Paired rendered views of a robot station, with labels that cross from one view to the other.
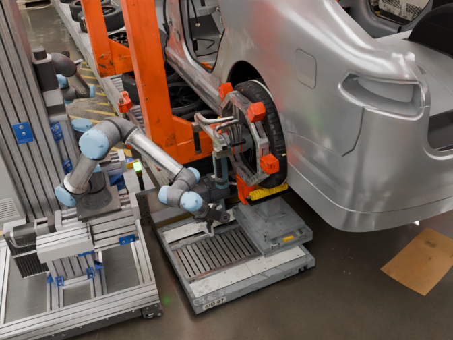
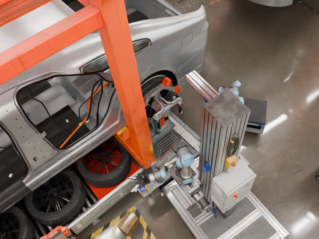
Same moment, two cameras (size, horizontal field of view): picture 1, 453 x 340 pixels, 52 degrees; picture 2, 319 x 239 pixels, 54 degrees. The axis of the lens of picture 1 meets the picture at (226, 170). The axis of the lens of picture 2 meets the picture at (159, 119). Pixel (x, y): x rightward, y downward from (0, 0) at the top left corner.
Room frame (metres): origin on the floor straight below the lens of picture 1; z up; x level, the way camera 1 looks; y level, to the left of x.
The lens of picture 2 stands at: (2.91, 2.19, 3.90)
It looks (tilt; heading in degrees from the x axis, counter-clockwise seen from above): 55 degrees down; 258
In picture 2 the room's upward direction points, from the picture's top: 8 degrees counter-clockwise
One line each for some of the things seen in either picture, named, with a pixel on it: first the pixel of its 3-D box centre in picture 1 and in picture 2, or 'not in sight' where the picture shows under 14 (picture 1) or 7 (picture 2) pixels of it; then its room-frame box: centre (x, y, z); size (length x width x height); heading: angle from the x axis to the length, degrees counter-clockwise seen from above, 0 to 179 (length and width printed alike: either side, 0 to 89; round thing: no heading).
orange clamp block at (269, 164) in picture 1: (269, 164); (175, 90); (2.14, -0.24, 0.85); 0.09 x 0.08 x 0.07; 21
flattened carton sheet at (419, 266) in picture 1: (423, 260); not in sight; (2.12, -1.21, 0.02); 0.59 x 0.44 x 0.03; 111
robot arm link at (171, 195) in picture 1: (174, 194); (233, 91); (1.61, 0.23, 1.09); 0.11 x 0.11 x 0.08; 62
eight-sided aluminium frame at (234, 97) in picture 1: (243, 139); (156, 104); (2.43, -0.12, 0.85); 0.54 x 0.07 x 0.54; 21
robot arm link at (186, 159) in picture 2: not in sight; (186, 166); (2.46, 0.95, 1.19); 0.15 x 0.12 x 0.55; 91
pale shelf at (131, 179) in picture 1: (135, 177); (154, 180); (2.75, 0.65, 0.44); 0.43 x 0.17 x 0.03; 21
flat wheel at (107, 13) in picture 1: (101, 19); not in sight; (7.16, 1.66, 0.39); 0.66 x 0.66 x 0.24
